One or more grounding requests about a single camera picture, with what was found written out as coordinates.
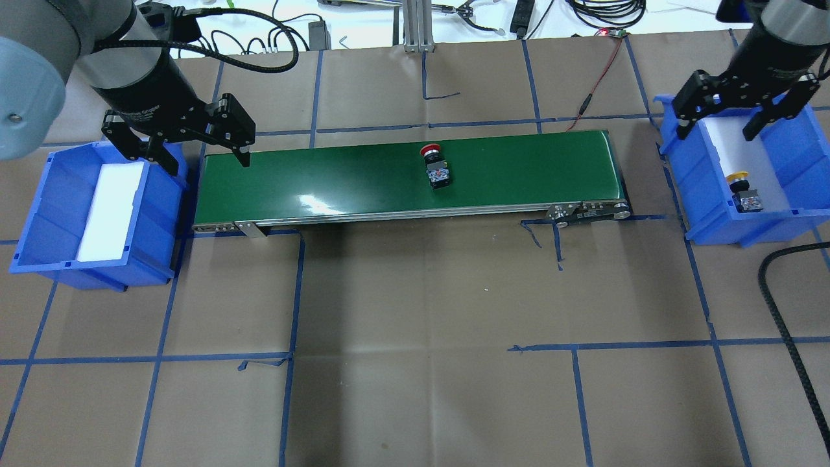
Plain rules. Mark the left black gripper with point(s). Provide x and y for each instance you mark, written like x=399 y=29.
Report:
x=148 y=87

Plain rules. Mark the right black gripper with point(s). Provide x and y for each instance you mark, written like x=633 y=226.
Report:
x=771 y=53

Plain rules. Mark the yellow push button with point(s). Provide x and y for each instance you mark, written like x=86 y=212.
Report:
x=745 y=198

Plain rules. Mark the red push button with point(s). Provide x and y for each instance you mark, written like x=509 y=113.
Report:
x=436 y=167

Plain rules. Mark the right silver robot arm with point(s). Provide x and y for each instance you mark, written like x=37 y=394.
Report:
x=790 y=34

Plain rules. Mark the blue bin with buttons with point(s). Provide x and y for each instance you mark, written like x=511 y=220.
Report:
x=57 y=217

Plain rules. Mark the white foam pad destination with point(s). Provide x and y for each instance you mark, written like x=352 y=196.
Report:
x=736 y=154

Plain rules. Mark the empty blue bin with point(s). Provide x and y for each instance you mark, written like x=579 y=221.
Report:
x=798 y=150

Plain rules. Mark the white foam pad source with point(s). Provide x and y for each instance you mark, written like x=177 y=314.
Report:
x=109 y=218

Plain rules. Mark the green conveyor belt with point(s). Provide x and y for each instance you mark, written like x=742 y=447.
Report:
x=572 y=177

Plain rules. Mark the black power adapter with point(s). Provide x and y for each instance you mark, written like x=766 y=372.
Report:
x=318 y=36

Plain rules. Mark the aluminium frame post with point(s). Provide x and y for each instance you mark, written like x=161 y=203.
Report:
x=418 y=26

